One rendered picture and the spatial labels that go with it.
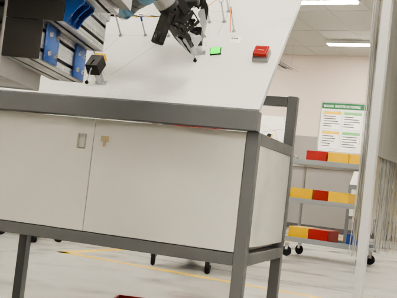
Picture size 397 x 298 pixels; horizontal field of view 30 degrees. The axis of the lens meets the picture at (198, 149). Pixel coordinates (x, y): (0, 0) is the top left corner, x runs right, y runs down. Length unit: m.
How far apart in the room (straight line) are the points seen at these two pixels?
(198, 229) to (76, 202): 0.46
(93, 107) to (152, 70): 0.25
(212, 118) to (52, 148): 0.61
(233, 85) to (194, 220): 0.47
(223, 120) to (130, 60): 0.50
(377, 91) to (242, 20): 0.60
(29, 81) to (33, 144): 0.84
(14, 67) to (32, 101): 0.89
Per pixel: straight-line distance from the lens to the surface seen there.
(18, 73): 1.85
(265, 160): 2.55
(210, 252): 2.45
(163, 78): 2.60
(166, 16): 2.46
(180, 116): 2.46
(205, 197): 2.45
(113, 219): 2.57
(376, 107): 2.57
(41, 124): 2.72
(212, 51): 2.67
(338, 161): 7.49
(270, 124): 10.05
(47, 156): 2.70
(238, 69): 2.58
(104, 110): 2.57
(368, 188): 2.55
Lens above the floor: 0.61
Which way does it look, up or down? 3 degrees up
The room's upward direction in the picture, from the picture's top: 7 degrees clockwise
